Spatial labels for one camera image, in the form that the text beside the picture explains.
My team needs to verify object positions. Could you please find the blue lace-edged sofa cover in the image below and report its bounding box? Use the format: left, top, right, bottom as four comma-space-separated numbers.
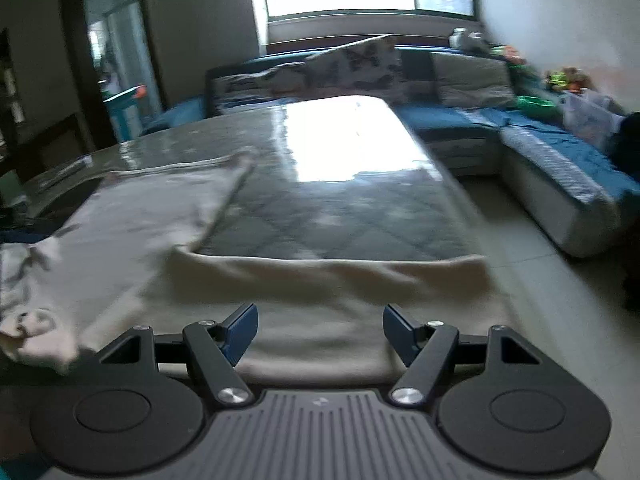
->
465, 107, 640, 201

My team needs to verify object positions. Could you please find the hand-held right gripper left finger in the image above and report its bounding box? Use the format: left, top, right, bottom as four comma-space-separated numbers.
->
97, 302, 259, 408

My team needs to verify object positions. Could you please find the large butterfly print pillow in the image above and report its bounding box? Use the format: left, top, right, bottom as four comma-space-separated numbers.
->
305, 34, 403, 98

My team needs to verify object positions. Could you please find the dark jacket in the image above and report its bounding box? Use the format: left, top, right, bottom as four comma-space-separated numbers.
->
607, 112, 640, 181

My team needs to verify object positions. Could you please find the plain grey pillow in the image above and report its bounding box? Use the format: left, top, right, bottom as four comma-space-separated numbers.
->
431, 51, 516, 110

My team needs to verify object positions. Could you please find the green plastic bowl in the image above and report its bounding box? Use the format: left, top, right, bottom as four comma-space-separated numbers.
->
515, 94, 556, 113

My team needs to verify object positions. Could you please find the brown plush toy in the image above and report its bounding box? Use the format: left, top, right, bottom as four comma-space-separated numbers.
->
565, 67, 592, 92

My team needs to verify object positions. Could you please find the cream long-sleeved garment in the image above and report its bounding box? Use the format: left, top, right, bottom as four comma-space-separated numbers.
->
0, 151, 506, 386

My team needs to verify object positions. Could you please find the small butterfly print pillow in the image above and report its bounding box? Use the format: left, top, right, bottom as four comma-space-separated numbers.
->
215, 67, 311, 111

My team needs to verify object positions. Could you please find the dark door frame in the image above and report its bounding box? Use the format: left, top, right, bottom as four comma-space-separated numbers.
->
59, 0, 167, 158

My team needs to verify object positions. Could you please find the dark blue cloth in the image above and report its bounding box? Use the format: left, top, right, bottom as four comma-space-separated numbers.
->
0, 220, 61, 246

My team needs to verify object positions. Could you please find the blue corner sofa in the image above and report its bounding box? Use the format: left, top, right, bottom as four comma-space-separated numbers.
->
142, 45, 640, 261

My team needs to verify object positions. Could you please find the pink green plush toy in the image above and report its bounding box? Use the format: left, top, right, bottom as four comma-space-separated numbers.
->
492, 45, 531, 68

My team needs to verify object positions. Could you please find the clear plastic storage box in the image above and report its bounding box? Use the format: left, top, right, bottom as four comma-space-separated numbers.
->
560, 91, 626, 148

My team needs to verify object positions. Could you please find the panda plush toy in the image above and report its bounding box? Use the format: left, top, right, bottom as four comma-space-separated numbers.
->
449, 27, 488, 53

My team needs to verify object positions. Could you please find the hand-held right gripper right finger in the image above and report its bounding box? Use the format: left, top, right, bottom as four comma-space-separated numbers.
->
383, 303, 546, 407

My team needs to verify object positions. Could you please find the teal cabinet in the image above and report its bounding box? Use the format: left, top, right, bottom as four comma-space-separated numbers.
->
102, 84, 148, 143

